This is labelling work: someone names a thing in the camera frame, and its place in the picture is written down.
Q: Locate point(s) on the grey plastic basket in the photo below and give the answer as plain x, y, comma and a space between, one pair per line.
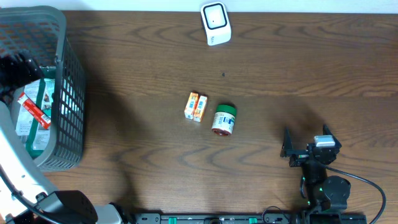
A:
41, 30

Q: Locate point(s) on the green lid spice jar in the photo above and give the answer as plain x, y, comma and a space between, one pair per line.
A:
224, 120

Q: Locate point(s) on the white barcode scanner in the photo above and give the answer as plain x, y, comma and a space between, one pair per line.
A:
216, 23

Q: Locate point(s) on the black mounting rail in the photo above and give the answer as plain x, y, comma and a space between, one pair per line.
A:
271, 218

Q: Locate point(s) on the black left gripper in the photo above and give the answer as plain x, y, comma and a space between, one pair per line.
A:
20, 76

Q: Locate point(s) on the green white snack bag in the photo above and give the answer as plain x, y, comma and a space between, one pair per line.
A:
31, 133

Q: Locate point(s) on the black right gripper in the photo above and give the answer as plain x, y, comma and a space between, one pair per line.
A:
300, 157

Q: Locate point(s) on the orange small box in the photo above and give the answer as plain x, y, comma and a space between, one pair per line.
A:
191, 105
200, 109

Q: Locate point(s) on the red white snack stick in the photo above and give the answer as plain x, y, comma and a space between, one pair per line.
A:
34, 110

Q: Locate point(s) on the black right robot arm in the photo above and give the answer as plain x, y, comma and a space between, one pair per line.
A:
325, 193

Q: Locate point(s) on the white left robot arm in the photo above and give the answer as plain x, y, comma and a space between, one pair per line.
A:
27, 196

